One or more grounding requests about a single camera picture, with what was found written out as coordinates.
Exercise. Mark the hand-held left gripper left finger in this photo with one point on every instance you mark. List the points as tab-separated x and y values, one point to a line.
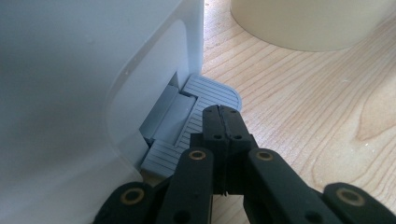
214	130

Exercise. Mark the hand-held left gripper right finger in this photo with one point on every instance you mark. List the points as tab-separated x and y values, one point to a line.
238	140

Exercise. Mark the white pedal bin grey lid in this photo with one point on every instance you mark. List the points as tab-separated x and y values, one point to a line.
77	93

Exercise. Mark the glass bowl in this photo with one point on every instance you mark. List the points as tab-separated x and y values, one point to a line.
311	25

